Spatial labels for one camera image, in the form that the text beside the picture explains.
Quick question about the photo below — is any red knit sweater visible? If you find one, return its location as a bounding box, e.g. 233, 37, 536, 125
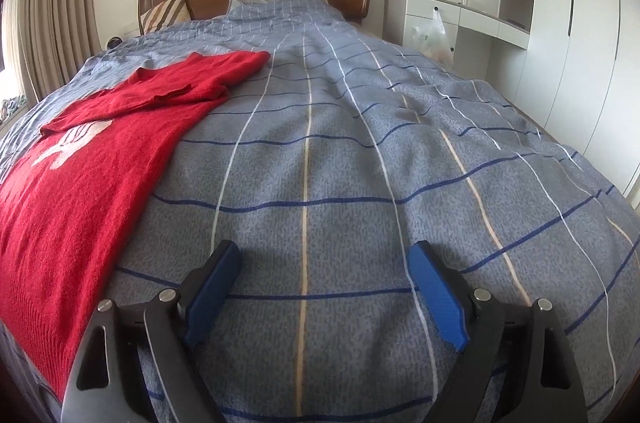
1, 50, 269, 395

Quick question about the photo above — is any clothes pile on bench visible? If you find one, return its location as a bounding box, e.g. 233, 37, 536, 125
0, 95, 27, 123

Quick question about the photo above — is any blue plaid bed duvet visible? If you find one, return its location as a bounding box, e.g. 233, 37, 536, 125
1, 0, 639, 422

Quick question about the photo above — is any small black round device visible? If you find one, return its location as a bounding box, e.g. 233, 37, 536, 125
106, 36, 122, 50

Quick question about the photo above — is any white plastic bag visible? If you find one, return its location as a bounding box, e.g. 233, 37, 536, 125
412, 6, 454, 70

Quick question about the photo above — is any white desk with drawers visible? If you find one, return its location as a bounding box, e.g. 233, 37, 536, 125
383, 0, 529, 80

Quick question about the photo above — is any striped pillow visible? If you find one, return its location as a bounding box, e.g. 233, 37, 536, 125
140, 0, 192, 35

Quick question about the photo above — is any beige curtain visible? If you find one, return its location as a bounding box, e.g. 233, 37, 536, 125
1, 0, 101, 106

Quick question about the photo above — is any white wardrobe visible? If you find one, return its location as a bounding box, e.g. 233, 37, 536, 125
489, 0, 639, 198

